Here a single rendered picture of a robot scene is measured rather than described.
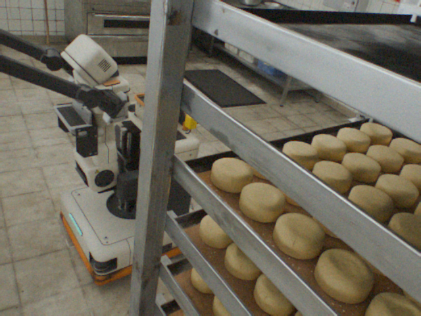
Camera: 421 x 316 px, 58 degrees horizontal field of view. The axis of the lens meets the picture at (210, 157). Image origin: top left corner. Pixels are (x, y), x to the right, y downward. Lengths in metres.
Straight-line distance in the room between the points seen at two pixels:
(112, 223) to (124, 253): 0.20
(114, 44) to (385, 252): 4.99
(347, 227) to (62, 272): 2.13
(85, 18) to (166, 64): 4.61
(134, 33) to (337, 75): 4.96
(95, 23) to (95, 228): 3.27
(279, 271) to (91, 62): 1.43
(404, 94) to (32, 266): 2.28
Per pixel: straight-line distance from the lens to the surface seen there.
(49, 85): 1.50
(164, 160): 0.44
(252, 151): 0.33
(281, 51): 0.30
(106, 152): 1.90
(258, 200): 0.41
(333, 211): 0.29
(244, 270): 0.46
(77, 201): 2.35
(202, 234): 0.50
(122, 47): 5.22
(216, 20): 0.36
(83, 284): 2.28
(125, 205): 2.25
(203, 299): 0.56
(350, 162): 0.55
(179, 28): 0.38
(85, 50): 1.71
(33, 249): 2.49
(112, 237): 2.11
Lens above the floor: 1.75
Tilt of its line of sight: 31 degrees down
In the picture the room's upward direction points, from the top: 11 degrees clockwise
